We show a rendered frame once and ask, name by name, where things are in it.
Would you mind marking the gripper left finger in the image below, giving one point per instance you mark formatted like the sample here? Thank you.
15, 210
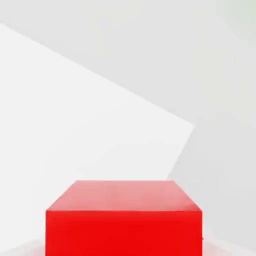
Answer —
34, 250

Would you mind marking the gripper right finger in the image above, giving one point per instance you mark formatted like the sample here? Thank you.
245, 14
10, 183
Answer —
213, 250

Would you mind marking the small red cube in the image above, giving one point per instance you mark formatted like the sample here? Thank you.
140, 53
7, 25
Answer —
124, 232

